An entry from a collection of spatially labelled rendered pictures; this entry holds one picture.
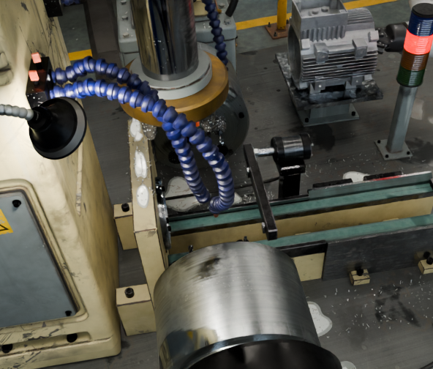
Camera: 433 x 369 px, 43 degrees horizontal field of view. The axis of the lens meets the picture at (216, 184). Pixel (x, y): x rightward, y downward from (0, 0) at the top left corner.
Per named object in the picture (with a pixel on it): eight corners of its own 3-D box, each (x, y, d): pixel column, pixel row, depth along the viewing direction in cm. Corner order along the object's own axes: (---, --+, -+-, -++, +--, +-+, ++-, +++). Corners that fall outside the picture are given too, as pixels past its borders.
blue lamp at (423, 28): (413, 38, 122) (418, 20, 119) (403, 25, 126) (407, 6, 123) (439, 35, 122) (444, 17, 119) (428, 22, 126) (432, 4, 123)
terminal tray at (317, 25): (299, 44, 140) (301, 18, 135) (290, 23, 147) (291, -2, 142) (345, 39, 140) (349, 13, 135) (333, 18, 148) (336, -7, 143)
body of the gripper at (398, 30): (399, 17, 149) (367, 17, 148) (411, 34, 143) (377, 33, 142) (390, 42, 154) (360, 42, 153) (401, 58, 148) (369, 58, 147)
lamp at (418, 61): (406, 72, 128) (409, 56, 125) (396, 58, 132) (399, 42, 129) (430, 69, 129) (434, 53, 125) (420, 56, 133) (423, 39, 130)
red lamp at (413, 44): (409, 56, 125) (413, 38, 122) (399, 42, 129) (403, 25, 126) (434, 53, 125) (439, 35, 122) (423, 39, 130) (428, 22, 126)
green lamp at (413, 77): (402, 88, 132) (406, 72, 128) (393, 74, 136) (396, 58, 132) (426, 85, 132) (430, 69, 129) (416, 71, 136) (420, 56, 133)
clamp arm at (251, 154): (240, 154, 123) (264, 241, 105) (240, 143, 121) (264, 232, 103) (255, 151, 123) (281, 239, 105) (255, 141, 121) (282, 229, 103)
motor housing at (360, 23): (300, 102, 148) (304, 40, 134) (285, 64, 161) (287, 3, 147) (372, 93, 149) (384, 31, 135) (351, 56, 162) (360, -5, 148)
